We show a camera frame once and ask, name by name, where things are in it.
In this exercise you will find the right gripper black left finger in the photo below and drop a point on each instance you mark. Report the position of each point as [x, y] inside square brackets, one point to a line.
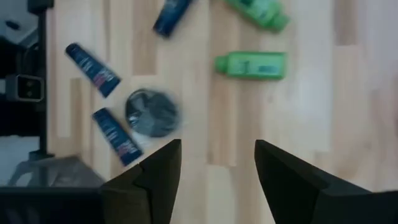
[152, 189]

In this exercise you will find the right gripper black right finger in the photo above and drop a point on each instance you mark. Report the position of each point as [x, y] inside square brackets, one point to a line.
[298, 199]

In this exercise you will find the dark blue toiletry tube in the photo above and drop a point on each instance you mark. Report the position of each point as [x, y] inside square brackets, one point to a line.
[93, 70]
[171, 17]
[117, 137]

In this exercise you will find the black puff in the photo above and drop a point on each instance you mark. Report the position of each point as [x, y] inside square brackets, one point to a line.
[152, 113]

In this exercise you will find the green travel bottle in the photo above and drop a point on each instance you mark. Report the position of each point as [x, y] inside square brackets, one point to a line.
[253, 65]
[262, 12]

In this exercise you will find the grey plastic tray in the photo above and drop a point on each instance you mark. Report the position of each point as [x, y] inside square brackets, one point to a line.
[59, 174]

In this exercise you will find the black metal rig frame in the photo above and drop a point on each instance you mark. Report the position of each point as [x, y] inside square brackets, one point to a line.
[42, 81]

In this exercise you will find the small black camera box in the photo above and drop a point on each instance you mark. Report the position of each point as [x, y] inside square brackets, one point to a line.
[28, 88]

